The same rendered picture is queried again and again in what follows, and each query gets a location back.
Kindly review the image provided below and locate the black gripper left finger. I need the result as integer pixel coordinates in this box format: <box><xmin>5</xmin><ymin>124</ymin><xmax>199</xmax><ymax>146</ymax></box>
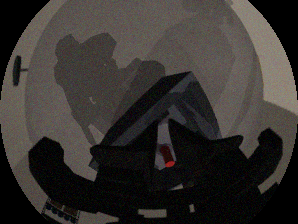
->
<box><xmin>90</xmin><ymin>120</ymin><xmax>158</xmax><ymax>190</ymax></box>

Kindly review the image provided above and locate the red peg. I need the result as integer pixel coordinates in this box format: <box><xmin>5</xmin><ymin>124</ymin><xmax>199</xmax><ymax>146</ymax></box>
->
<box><xmin>160</xmin><ymin>145</ymin><xmax>174</xmax><ymax>167</ymax></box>

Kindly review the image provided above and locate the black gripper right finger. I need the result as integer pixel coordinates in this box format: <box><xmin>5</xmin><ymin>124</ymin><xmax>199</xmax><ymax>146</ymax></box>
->
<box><xmin>168</xmin><ymin>119</ymin><xmax>243</xmax><ymax>188</ymax></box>

